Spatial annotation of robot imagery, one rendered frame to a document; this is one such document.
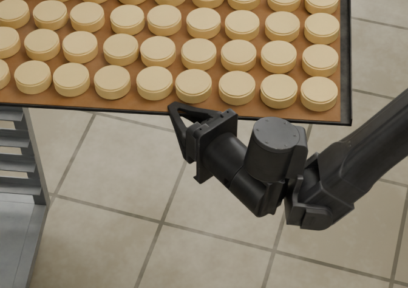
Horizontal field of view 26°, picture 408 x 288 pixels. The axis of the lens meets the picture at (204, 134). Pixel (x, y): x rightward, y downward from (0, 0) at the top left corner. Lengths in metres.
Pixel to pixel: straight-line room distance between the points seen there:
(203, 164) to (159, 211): 1.18
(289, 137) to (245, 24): 0.28
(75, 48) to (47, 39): 0.05
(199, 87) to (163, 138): 1.28
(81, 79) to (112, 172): 1.20
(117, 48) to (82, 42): 0.05
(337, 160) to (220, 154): 0.15
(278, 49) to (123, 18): 0.23
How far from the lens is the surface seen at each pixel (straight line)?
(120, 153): 2.45
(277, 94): 1.19
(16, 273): 2.10
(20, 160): 2.06
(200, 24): 1.29
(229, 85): 1.20
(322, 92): 1.20
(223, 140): 1.13
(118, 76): 1.22
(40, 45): 1.29
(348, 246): 2.30
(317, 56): 1.25
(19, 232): 2.16
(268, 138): 1.05
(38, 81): 1.24
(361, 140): 1.07
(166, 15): 1.30
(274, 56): 1.24
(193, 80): 1.21
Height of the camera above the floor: 1.92
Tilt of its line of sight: 51 degrees down
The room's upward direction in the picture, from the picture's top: straight up
